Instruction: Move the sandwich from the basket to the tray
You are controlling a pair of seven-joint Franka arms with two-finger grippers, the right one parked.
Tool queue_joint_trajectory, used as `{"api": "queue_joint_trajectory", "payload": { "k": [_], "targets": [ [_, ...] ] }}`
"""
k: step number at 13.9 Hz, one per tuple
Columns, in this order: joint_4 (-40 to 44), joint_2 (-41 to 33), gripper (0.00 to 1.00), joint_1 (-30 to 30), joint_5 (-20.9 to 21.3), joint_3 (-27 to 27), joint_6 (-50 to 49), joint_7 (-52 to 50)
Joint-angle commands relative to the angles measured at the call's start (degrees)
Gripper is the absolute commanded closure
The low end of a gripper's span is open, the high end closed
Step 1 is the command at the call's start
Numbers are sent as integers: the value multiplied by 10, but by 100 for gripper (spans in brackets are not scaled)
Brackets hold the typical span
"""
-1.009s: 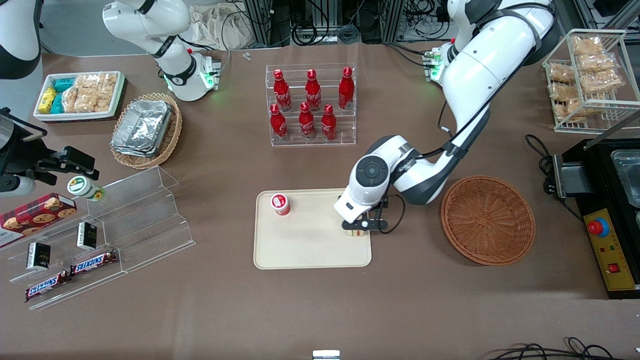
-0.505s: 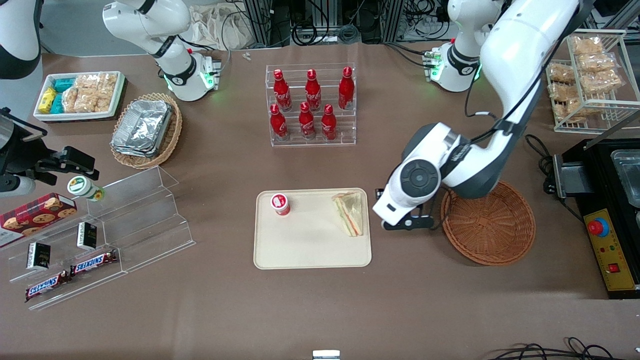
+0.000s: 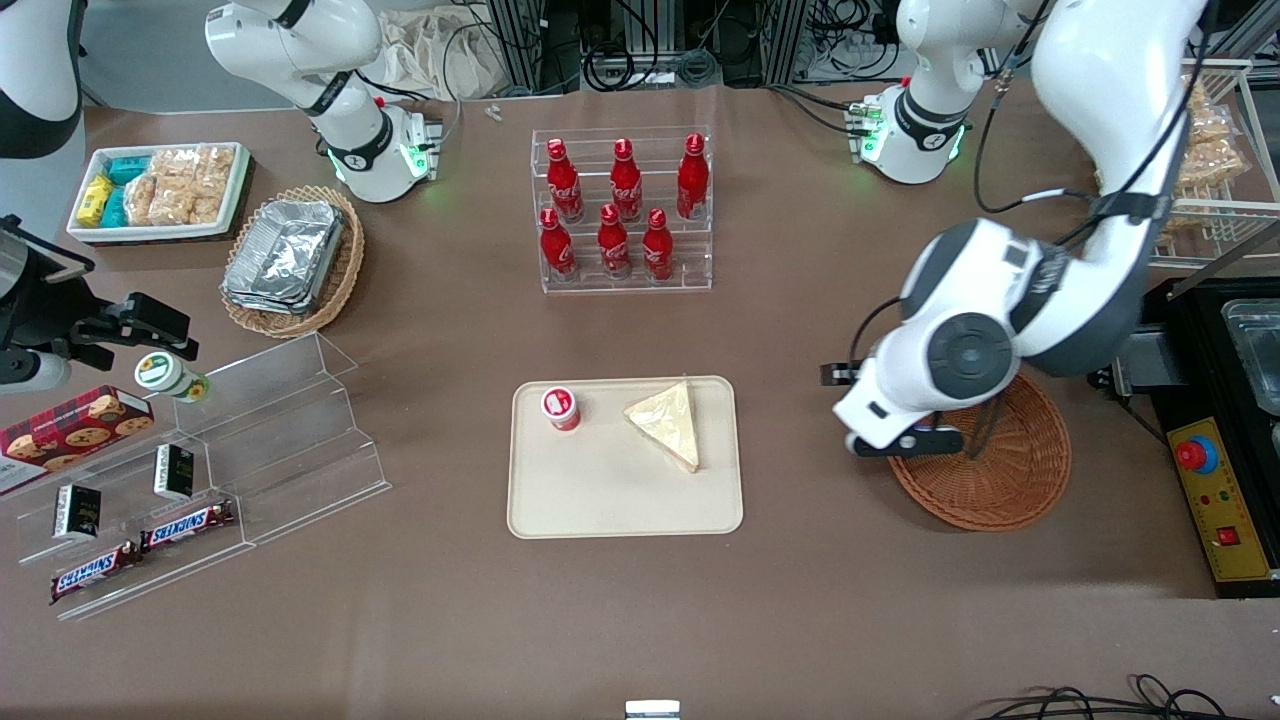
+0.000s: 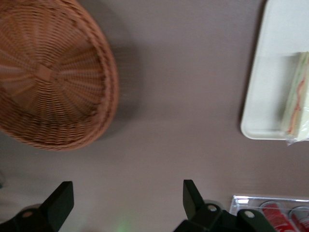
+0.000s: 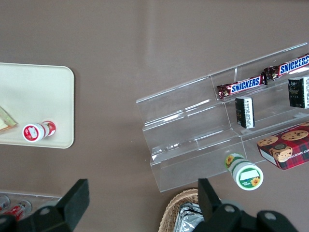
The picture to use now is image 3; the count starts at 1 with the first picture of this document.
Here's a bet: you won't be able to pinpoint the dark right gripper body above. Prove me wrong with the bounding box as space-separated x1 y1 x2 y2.
0 215 98 353

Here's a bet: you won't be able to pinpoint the triangle sandwich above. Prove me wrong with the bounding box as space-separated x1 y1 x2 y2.
622 379 702 474

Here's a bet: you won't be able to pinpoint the white rectangular snack tray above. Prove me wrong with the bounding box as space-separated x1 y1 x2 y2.
65 141 252 245

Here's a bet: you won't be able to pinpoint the aluminium foil tray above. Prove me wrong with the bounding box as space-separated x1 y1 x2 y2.
226 198 347 303
220 262 323 318

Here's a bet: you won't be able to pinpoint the round brown wicker basket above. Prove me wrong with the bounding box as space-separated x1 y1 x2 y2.
884 370 1073 532

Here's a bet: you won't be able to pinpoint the oval light wicker basket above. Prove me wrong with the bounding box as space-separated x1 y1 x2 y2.
218 184 366 340

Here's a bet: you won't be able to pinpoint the beige plastic tray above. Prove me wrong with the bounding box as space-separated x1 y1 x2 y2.
506 375 745 540

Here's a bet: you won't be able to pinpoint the cup with green white lid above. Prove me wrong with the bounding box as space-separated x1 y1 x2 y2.
134 351 211 405

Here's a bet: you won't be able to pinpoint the red tartan cookie box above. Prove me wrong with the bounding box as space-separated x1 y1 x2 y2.
0 385 157 497

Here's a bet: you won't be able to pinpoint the small black box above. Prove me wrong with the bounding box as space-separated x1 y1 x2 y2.
52 483 103 543
152 443 196 502

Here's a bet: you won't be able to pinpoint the clear acrylic bottle rack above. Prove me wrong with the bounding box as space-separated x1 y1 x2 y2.
530 126 715 295

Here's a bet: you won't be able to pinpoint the clear acrylic stepped display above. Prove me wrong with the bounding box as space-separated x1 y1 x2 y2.
0 331 394 624

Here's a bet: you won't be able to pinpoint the Snickers chocolate bar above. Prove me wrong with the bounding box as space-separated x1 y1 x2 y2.
139 498 238 554
49 540 144 606

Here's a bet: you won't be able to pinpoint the red cola bottle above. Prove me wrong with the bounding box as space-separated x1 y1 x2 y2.
539 207 579 284
676 132 711 222
596 203 634 281
609 138 645 224
546 138 585 224
641 207 676 283

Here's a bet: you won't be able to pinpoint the red cup with white lid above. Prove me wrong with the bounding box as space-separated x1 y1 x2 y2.
541 386 584 433

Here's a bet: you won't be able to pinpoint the black yellow control box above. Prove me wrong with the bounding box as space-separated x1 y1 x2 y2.
1108 276 1280 601

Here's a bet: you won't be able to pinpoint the clear metal container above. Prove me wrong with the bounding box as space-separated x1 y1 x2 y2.
1221 297 1280 417

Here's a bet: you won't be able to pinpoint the beige cloth bag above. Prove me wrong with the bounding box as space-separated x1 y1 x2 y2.
378 8 508 102

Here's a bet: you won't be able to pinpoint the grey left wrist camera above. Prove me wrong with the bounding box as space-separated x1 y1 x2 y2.
847 425 968 460

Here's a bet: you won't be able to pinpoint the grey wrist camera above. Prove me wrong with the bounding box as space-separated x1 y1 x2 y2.
0 350 74 394
847 425 968 460

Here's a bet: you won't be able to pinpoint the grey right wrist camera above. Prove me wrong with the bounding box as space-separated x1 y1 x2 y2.
0 350 74 394

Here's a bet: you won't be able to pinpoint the black base cables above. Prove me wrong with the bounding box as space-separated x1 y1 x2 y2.
768 84 869 138

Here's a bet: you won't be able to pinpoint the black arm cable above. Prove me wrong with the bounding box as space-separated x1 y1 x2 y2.
973 0 1204 253

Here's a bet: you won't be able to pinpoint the aluminium frame profile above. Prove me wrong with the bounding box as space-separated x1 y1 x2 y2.
758 0 813 87
486 0 583 93

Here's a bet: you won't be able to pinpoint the coiled black cables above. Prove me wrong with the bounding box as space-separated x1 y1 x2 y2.
583 42 723 89

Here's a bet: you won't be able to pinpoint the black cables at table edge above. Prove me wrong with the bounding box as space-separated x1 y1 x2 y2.
973 674 1238 720

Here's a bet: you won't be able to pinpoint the white wire rack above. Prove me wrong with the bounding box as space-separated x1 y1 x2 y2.
1085 57 1280 269

